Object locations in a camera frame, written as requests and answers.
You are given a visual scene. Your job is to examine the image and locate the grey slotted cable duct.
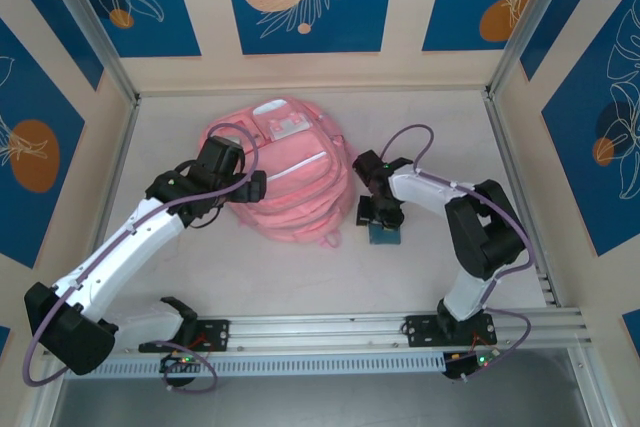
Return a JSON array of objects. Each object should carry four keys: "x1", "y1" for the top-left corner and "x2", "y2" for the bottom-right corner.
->
[{"x1": 94, "y1": 350, "x2": 446, "y2": 379}]

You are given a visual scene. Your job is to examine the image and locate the pink student backpack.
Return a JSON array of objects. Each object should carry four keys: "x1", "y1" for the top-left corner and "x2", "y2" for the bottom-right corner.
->
[{"x1": 198, "y1": 96, "x2": 358, "y2": 249}]

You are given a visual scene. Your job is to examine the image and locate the aluminium table side rail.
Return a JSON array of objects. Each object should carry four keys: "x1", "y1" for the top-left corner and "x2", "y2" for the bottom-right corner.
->
[
  {"x1": 72, "y1": 96, "x2": 143, "y2": 319},
  {"x1": 482, "y1": 91, "x2": 562, "y2": 308}
]

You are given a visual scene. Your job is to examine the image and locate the blue pencil case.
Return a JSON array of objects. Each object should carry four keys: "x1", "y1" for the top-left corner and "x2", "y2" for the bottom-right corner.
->
[{"x1": 368, "y1": 224, "x2": 403, "y2": 247}]

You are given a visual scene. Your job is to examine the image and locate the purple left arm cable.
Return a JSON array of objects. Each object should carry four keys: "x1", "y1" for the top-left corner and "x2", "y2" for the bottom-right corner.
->
[{"x1": 24, "y1": 123, "x2": 261, "y2": 393}]

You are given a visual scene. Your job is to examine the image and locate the aluminium frame post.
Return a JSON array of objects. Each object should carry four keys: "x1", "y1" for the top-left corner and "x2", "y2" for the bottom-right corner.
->
[
  {"x1": 486, "y1": 0, "x2": 587, "y2": 101},
  {"x1": 34, "y1": 0, "x2": 142, "y2": 106}
]

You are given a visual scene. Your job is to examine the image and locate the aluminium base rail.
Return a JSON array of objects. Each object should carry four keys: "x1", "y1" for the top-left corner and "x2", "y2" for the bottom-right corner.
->
[{"x1": 42, "y1": 307, "x2": 596, "y2": 356}]

